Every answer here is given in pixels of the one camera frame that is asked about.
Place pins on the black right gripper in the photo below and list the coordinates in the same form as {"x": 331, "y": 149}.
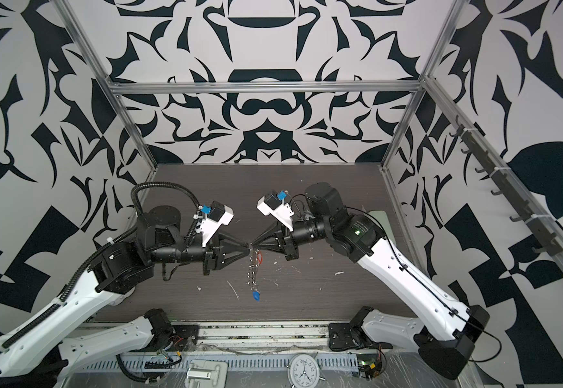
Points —
{"x": 289, "y": 242}

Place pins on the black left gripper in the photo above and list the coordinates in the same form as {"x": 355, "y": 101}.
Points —
{"x": 212, "y": 251}

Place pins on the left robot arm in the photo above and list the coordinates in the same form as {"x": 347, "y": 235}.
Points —
{"x": 42, "y": 351}

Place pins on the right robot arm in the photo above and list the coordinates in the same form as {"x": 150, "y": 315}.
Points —
{"x": 444, "y": 331}

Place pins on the mint green glasses case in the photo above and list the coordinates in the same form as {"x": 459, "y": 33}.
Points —
{"x": 382, "y": 217}

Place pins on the white plastic hinge block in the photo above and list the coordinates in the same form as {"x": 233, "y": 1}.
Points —
{"x": 206, "y": 374}

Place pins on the white table clock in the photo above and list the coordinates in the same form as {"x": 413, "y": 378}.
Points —
{"x": 303, "y": 371}

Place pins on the small green circuit board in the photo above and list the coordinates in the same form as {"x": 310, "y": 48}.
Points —
{"x": 370, "y": 365}

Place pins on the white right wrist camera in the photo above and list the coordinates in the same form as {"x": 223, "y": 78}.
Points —
{"x": 277, "y": 204}

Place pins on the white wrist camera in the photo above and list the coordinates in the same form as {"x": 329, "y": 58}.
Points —
{"x": 277, "y": 204}
{"x": 211, "y": 218}

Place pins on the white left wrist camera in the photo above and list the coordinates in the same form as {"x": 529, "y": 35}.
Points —
{"x": 211, "y": 218}

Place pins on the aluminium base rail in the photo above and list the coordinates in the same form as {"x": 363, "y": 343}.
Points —
{"x": 266, "y": 336}

